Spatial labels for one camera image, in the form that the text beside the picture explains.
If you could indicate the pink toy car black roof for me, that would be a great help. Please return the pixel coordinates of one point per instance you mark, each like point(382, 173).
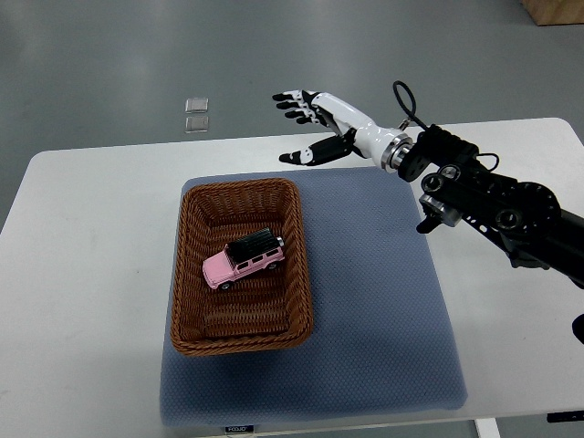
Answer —
point(260, 250)

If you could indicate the silver floor plate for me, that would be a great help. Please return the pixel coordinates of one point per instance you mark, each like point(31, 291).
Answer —
point(196, 124)
point(196, 105)

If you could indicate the brown wicker basket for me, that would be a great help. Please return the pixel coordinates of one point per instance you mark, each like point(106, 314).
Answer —
point(241, 280)

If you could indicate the upper silver floor plate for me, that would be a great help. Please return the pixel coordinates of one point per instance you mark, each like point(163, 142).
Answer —
point(196, 105)

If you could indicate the blue-grey foam mat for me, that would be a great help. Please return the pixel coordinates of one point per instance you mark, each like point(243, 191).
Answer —
point(351, 323)

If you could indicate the lower silver floor plate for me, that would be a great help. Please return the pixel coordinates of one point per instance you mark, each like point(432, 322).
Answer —
point(196, 124)

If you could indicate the wooden box corner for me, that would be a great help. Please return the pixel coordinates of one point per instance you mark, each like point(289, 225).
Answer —
point(554, 12)

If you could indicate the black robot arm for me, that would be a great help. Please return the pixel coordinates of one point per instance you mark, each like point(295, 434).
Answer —
point(523, 219)

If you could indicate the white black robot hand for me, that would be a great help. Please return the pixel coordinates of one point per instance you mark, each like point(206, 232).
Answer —
point(385, 146)

